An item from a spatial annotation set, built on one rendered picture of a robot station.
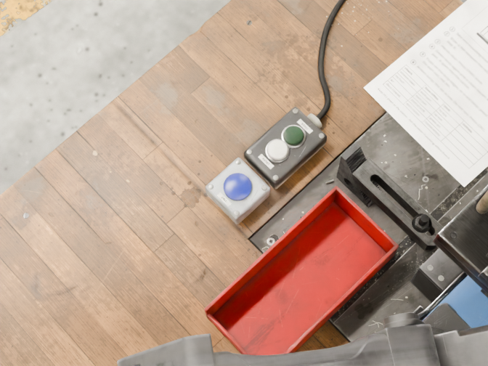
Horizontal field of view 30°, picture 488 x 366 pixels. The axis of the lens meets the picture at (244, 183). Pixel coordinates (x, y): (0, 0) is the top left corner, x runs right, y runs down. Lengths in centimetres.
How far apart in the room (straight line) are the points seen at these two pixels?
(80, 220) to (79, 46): 119
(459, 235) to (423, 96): 37
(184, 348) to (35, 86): 170
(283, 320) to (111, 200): 30
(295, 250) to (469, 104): 35
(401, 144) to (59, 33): 134
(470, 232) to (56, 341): 59
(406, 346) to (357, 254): 41
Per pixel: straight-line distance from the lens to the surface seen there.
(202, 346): 81
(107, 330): 129
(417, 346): 91
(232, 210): 128
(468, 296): 122
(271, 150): 130
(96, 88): 241
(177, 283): 129
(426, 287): 126
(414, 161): 135
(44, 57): 248
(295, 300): 128
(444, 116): 139
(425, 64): 141
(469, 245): 108
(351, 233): 130
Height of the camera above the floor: 216
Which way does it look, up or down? 72 degrees down
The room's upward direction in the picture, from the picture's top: 4 degrees counter-clockwise
